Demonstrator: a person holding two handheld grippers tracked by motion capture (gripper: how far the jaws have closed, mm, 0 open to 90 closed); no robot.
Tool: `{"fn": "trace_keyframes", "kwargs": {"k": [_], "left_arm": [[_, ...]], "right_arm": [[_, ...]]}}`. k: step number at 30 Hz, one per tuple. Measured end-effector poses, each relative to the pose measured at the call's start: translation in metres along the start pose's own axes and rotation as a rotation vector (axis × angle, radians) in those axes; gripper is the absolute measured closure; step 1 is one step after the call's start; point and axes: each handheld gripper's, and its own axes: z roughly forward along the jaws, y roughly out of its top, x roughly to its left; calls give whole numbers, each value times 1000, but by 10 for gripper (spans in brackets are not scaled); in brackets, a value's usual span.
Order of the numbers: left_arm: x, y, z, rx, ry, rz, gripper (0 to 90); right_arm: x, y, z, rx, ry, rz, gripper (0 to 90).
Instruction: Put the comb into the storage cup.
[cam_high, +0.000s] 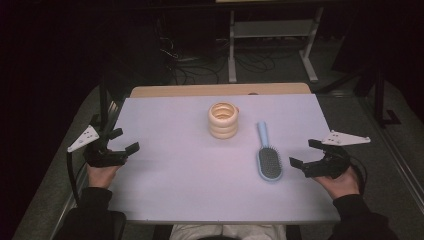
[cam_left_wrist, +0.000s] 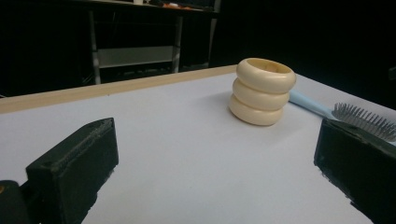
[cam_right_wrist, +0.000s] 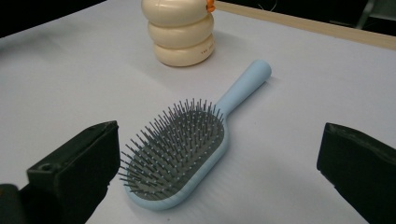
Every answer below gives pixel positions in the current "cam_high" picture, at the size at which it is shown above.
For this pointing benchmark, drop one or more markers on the person's right hand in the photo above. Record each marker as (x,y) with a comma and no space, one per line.
(343,186)

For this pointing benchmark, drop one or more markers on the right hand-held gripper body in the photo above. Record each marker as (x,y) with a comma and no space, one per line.
(330,165)

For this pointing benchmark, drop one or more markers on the person's legs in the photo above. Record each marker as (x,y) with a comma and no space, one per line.
(230,232)

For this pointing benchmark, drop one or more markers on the white table mat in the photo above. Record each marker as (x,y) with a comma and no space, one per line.
(186,180)

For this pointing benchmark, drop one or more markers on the beige ringed cup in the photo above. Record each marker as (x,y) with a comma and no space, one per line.
(223,128)

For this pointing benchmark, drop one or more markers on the blue hairbrush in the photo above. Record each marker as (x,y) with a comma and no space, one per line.
(268,163)

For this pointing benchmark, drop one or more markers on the person's left hand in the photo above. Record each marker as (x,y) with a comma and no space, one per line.
(101,176)

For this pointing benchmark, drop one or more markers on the black metal stand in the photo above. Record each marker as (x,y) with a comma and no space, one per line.
(104,106)
(380,100)

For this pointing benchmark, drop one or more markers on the wooden table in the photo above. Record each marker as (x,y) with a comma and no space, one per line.
(200,90)

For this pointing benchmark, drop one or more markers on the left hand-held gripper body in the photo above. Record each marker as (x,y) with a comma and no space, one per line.
(100,158)

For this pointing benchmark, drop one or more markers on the white metal stand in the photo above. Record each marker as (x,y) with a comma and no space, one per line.
(273,29)

